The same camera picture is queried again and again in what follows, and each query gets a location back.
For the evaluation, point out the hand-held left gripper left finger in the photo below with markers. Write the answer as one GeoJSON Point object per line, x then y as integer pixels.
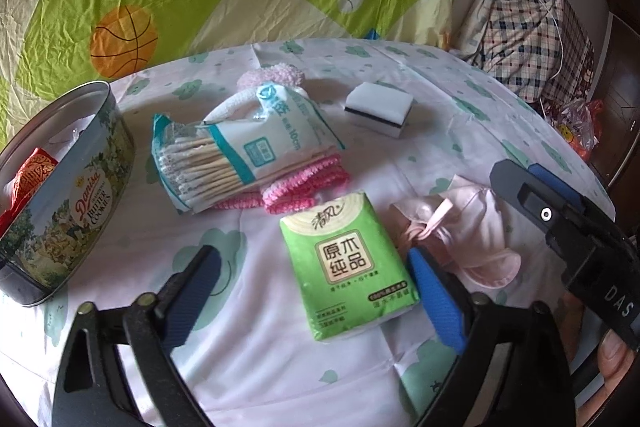
{"type": "Point", "coordinates": [195, 297]}

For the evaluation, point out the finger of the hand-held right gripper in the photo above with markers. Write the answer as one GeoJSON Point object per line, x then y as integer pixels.
{"type": "Point", "coordinates": [515, 187]}
{"type": "Point", "coordinates": [552, 184]}

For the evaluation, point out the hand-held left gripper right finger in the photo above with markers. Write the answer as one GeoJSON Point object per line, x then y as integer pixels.
{"type": "Point", "coordinates": [440, 302]}

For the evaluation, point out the green tissue pack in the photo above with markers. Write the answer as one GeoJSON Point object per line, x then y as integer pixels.
{"type": "Point", "coordinates": [345, 262]}

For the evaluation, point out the cotton swab packet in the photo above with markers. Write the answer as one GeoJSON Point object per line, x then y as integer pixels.
{"type": "Point", "coordinates": [225, 157]}

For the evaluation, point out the round metal cookie tin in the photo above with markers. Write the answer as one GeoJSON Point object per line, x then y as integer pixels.
{"type": "Point", "coordinates": [75, 217]}

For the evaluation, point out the white washcloth with pink trim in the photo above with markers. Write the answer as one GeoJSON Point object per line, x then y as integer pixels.
{"type": "Point", "coordinates": [305, 187]}

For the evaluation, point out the white sponge with black layer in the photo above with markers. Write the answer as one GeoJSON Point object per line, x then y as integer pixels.
{"type": "Point", "coordinates": [377, 107]}

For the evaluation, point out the pink fluffy sock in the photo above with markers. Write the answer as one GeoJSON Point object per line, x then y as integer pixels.
{"type": "Point", "coordinates": [270, 77]}

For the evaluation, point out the person's right hand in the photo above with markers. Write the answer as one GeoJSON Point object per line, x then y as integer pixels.
{"type": "Point", "coordinates": [600, 352]}

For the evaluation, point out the red plastic bag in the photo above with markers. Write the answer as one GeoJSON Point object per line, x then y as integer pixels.
{"type": "Point", "coordinates": [575, 132]}

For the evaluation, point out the brown wooden cabinet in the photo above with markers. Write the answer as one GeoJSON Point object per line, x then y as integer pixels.
{"type": "Point", "coordinates": [622, 107]}

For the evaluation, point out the white cloud-print tablecloth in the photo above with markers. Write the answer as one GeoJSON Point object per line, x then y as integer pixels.
{"type": "Point", "coordinates": [280, 377]}

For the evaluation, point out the plaid fabric bag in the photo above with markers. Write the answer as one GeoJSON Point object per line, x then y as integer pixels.
{"type": "Point", "coordinates": [520, 42]}

